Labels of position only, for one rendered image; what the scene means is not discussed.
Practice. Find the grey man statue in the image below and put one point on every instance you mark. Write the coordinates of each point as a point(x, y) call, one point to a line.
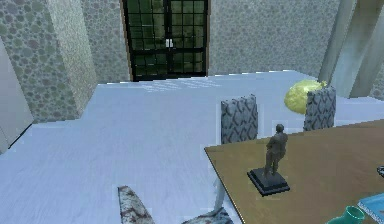
point(274, 160)

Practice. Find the white speckled dining chair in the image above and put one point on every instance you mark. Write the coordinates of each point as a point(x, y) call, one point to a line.
point(133, 208)

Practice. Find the teal green cup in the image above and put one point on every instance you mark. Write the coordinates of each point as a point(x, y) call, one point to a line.
point(351, 216)

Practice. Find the small black object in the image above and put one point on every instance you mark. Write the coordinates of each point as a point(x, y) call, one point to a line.
point(381, 171)

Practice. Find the grey patterned dining chair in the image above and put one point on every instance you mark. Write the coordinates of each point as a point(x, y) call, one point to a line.
point(320, 108)
point(239, 120)

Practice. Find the brown wooden dining table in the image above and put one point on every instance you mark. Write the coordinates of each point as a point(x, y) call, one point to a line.
point(320, 173)

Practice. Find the yellow round ball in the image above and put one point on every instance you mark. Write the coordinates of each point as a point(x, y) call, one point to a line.
point(297, 96)

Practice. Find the black glass double door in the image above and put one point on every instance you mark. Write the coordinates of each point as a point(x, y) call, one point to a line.
point(168, 40)

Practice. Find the pale green curtain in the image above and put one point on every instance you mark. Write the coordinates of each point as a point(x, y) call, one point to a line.
point(355, 46)

